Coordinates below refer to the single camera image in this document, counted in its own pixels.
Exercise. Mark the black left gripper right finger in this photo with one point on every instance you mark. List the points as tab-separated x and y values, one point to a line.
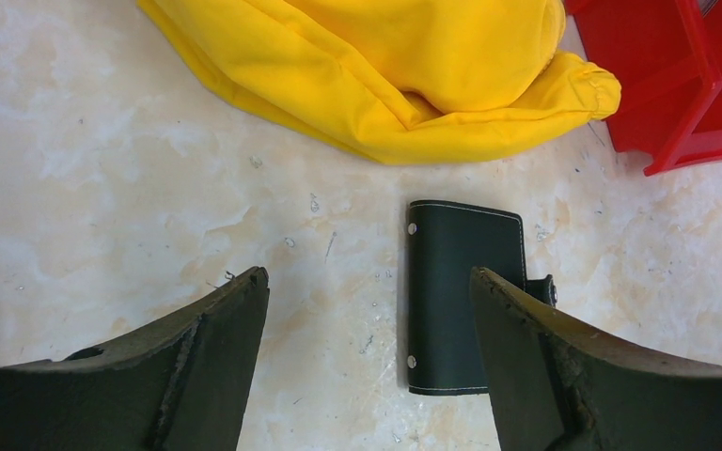
558	383

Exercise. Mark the red plastic bin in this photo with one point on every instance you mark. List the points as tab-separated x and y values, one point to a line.
667	56

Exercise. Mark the yellow jacket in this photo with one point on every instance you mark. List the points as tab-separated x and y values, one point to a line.
396	82

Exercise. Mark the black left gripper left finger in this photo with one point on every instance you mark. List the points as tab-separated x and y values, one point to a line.
181	382

